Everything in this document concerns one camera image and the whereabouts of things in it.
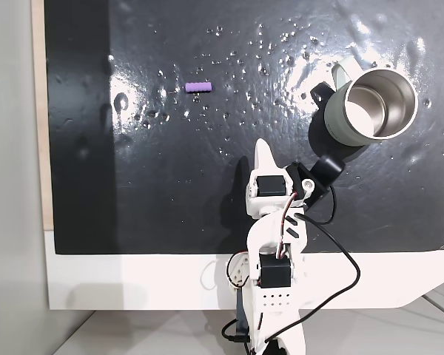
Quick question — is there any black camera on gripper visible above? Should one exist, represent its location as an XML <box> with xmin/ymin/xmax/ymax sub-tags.
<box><xmin>286</xmin><ymin>155</ymin><xmax>347</xmax><ymax>209</ymax></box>

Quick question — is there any pale green steel mug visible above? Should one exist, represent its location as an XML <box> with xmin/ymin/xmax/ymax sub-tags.
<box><xmin>323</xmin><ymin>55</ymin><xmax>420</xmax><ymax>148</ymax></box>

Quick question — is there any black table clamp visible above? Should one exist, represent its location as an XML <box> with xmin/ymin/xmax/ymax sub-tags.
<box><xmin>235</xmin><ymin>286</ymin><xmax>251</xmax><ymax>343</ymax></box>

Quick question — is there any thin white cable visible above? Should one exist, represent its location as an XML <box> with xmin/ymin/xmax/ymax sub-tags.
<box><xmin>201</xmin><ymin>257</ymin><xmax>229</xmax><ymax>291</ymax></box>

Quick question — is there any purple pen grip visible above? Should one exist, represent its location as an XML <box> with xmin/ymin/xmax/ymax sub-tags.
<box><xmin>184</xmin><ymin>81</ymin><xmax>213</xmax><ymax>94</ymax></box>

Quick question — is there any black rubber mat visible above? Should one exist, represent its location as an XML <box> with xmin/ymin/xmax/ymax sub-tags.
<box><xmin>44</xmin><ymin>0</ymin><xmax>444</xmax><ymax>256</ymax></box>

